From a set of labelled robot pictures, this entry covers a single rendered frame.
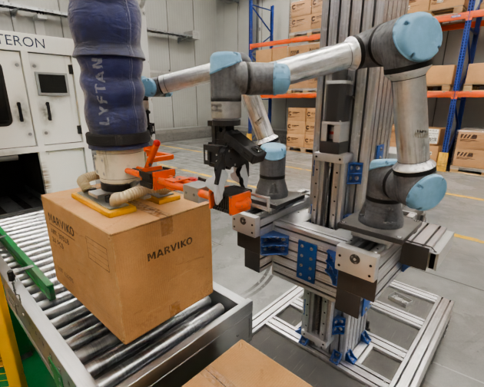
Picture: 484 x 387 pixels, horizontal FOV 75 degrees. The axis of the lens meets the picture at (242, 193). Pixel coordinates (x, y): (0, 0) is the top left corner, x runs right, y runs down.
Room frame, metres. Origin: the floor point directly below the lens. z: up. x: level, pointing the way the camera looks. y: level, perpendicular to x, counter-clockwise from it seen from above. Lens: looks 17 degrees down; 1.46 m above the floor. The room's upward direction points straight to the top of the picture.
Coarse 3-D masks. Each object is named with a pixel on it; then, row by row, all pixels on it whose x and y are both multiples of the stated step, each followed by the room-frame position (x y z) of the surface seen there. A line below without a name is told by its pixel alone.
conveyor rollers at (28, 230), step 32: (0, 224) 2.25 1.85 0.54; (32, 224) 2.25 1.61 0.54; (32, 256) 1.72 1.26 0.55; (32, 288) 1.39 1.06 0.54; (64, 288) 1.41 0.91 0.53; (64, 320) 1.16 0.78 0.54; (96, 320) 1.17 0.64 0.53; (192, 320) 1.15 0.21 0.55; (96, 352) 0.99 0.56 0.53; (128, 352) 0.99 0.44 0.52; (160, 352) 0.99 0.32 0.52
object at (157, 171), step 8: (144, 168) 1.04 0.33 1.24; (152, 168) 1.06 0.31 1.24; (160, 168) 1.08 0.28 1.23; (168, 168) 1.06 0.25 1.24; (144, 176) 0.99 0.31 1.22; (152, 176) 0.98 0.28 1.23; (160, 176) 0.99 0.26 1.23; (144, 184) 1.00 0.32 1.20; (152, 184) 0.98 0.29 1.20; (160, 184) 0.99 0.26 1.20
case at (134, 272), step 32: (64, 192) 1.29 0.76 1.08; (64, 224) 1.10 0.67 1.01; (96, 224) 0.93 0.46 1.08; (128, 224) 0.93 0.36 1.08; (160, 224) 0.98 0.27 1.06; (192, 224) 1.08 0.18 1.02; (64, 256) 1.15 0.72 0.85; (96, 256) 0.94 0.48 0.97; (128, 256) 0.89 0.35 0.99; (160, 256) 0.97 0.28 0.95; (192, 256) 1.08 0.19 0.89; (96, 288) 0.96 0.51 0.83; (128, 288) 0.88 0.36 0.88; (160, 288) 0.96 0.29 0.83; (192, 288) 1.07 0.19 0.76; (128, 320) 0.87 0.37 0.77; (160, 320) 0.96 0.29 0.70
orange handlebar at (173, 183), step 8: (160, 152) 1.48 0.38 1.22; (160, 160) 1.36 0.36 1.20; (128, 168) 1.12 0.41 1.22; (136, 176) 1.07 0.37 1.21; (168, 176) 1.01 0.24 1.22; (168, 184) 0.93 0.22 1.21; (176, 184) 0.91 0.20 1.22; (200, 192) 0.83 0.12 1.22; (240, 200) 0.75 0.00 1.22; (248, 200) 0.76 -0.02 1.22; (240, 208) 0.75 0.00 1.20
